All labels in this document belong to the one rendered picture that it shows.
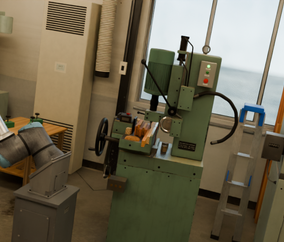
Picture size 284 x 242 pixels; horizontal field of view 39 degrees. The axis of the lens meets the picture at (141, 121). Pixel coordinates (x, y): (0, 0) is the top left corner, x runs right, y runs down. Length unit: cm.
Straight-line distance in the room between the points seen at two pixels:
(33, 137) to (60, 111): 180
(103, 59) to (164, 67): 151
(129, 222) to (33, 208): 72
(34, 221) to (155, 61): 128
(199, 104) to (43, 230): 128
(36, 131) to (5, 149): 21
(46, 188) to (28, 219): 23
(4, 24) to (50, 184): 232
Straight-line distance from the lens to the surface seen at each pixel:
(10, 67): 488
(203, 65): 263
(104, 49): 414
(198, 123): 274
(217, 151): 420
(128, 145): 264
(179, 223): 286
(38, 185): 252
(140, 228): 290
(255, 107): 334
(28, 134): 251
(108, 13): 414
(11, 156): 248
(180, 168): 271
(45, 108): 435
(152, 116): 282
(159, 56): 272
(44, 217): 253
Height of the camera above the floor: 161
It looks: 13 degrees down
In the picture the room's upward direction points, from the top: 9 degrees clockwise
